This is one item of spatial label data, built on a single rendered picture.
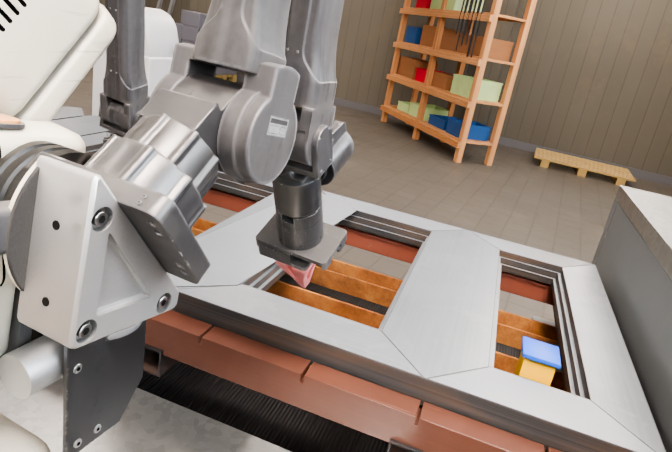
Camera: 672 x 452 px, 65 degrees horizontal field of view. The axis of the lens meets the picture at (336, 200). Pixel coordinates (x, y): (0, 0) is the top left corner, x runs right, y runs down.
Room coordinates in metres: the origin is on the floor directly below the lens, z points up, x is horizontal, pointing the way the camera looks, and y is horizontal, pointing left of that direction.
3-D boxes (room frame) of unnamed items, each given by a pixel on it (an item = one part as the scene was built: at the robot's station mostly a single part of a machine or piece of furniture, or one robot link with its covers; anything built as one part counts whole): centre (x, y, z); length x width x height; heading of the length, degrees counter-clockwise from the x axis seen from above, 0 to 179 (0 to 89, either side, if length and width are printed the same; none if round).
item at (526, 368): (0.77, -0.38, 0.78); 0.05 x 0.05 x 0.19; 75
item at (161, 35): (4.82, 1.98, 0.60); 0.66 x 0.54 x 1.19; 68
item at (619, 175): (7.39, -3.31, 0.06); 1.32 x 0.91 x 0.12; 69
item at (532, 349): (0.77, -0.38, 0.88); 0.06 x 0.06 x 0.02; 75
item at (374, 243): (1.46, 0.06, 0.78); 1.56 x 0.09 x 0.06; 75
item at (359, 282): (1.33, 0.10, 0.70); 1.66 x 0.08 x 0.05; 75
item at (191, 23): (9.93, 2.93, 0.56); 1.13 x 0.75 x 1.12; 69
